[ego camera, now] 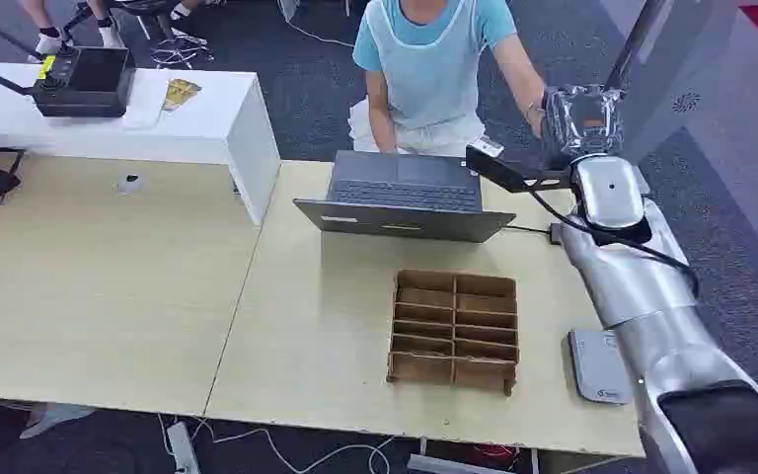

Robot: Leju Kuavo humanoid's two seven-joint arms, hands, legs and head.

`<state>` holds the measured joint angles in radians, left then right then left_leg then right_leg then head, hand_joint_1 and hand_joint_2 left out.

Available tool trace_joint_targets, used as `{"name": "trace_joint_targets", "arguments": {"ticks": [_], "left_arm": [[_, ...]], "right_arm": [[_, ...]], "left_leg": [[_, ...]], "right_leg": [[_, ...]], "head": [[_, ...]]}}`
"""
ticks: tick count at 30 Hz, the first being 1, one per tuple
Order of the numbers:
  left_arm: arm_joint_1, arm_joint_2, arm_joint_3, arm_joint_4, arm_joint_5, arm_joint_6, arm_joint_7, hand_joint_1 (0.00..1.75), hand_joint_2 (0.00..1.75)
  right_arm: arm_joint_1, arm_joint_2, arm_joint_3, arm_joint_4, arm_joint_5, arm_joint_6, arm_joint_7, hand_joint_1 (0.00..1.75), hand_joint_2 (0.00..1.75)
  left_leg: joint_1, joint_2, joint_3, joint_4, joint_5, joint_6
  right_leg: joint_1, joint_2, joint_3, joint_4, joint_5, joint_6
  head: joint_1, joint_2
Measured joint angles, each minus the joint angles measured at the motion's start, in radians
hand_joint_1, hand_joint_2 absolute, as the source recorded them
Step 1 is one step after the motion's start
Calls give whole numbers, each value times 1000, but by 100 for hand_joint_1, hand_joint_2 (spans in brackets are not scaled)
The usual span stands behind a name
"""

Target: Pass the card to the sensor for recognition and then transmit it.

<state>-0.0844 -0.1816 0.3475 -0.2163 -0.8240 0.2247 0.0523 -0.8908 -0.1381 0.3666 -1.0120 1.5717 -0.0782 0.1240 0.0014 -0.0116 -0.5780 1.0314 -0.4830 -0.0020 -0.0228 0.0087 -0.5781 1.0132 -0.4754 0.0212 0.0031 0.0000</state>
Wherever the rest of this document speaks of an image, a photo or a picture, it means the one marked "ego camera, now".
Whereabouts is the white floor cable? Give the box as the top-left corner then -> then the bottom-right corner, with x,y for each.
276,0 -> 358,49

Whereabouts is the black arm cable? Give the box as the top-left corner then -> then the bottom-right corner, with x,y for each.
527,188 -> 702,301

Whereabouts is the white bench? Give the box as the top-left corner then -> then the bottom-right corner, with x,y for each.
0,60 -> 282,227

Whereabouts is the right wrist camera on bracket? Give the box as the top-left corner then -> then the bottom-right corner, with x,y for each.
465,136 -> 573,195

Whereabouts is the white cable under table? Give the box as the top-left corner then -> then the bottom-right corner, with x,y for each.
156,414 -> 398,474

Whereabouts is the seated person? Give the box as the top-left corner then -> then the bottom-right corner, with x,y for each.
347,0 -> 548,159

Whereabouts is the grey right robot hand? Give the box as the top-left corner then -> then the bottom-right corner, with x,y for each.
541,84 -> 626,165

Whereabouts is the yellow packet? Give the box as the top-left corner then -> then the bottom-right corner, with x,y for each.
161,78 -> 203,114

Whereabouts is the wooden compartment box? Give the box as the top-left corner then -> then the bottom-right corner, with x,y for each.
386,269 -> 520,398

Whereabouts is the small white round device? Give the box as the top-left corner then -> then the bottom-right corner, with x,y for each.
116,172 -> 145,197

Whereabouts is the grey panel stand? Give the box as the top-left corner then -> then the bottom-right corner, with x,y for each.
617,0 -> 741,166

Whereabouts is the office chair base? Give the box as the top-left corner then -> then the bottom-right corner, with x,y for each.
76,0 -> 215,71

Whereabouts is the dark grey laptop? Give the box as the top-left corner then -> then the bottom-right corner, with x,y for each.
292,150 -> 517,245

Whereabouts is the person's left hand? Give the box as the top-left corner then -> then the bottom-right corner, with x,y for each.
525,101 -> 547,139

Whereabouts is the grey metal bar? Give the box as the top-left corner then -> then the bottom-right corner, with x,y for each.
408,453 -> 519,474

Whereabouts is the white power strip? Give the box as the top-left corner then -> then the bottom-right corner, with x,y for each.
165,421 -> 203,474

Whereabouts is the white shoe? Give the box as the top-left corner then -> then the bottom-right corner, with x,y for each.
18,401 -> 98,441

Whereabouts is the dark pole with round base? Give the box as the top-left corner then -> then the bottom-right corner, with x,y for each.
603,0 -> 673,93

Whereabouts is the black control box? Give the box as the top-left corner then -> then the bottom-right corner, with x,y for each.
30,45 -> 137,119

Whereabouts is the standing person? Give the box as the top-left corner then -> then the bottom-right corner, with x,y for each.
21,0 -> 126,57

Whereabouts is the flat grey device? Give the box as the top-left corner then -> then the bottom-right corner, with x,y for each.
567,328 -> 635,406

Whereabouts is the white paper sheet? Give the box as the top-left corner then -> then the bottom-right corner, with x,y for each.
119,81 -> 172,132

